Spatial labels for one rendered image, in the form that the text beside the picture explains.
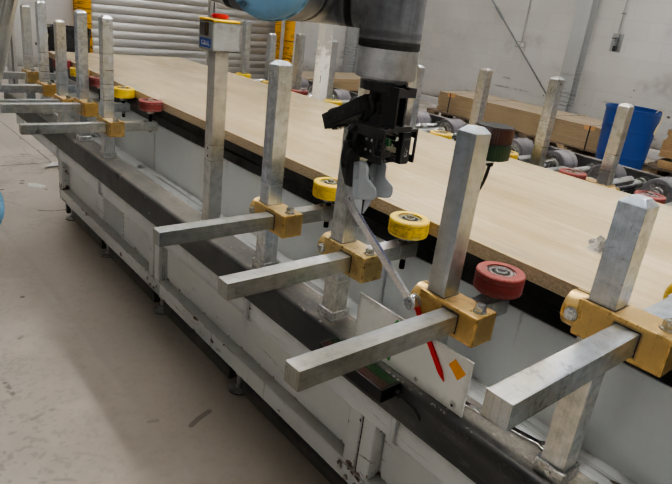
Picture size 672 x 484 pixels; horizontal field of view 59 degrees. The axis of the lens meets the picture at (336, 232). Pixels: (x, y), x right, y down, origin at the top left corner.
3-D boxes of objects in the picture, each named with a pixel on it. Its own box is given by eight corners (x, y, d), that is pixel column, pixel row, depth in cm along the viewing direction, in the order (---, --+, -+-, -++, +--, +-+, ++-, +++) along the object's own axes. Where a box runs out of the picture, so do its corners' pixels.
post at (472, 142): (421, 409, 100) (478, 128, 83) (406, 398, 102) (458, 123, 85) (434, 402, 102) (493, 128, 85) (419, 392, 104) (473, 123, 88)
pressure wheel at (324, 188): (342, 235, 134) (348, 186, 130) (307, 230, 134) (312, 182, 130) (343, 223, 142) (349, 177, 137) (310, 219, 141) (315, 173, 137)
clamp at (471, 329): (470, 349, 89) (477, 319, 87) (406, 310, 98) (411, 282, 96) (493, 339, 92) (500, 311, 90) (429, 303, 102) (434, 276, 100)
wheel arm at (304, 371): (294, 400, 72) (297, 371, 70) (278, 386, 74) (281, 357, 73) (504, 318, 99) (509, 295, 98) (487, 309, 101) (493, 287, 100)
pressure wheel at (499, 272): (492, 346, 95) (508, 282, 91) (454, 324, 100) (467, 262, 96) (520, 334, 100) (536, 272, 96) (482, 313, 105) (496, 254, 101)
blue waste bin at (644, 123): (631, 184, 585) (653, 111, 560) (577, 169, 624) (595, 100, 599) (654, 179, 623) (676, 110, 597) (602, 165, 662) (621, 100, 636)
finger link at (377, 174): (380, 222, 92) (388, 165, 89) (355, 210, 96) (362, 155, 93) (394, 220, 94) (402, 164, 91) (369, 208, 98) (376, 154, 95)
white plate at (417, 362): (459, 418, 92) (472, 364, 88) (351, 340, 110) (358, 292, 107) (462, 417, 92) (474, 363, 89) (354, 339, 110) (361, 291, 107)
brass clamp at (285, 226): (279, 239, 123) (281, 217, 122) (246, 218, 133) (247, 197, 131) (303, 235, 127) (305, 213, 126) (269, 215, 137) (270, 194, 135)
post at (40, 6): (43, 118, 256) (36, 0, 239) (41, 116, 258) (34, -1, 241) (52, 117, 258) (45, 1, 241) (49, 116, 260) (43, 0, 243)
